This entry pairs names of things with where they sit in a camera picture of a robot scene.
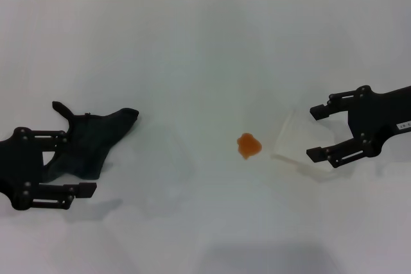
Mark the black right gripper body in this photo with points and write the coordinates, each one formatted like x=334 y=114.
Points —
x=379 y=116

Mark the dark blue rag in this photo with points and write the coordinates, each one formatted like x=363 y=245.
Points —
x=106 y=126

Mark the orange liquid stain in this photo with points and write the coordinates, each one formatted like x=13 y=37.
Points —
x=248 y=146

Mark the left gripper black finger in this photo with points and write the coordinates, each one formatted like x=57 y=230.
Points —
x=61 y=135
x=86 y=190

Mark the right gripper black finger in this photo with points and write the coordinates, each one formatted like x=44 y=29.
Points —
x=321 y=111
x=318 y=154

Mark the clear plastic cup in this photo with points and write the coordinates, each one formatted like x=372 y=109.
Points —
x=297 y=139

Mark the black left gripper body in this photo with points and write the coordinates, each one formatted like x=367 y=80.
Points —
x=19 y=165

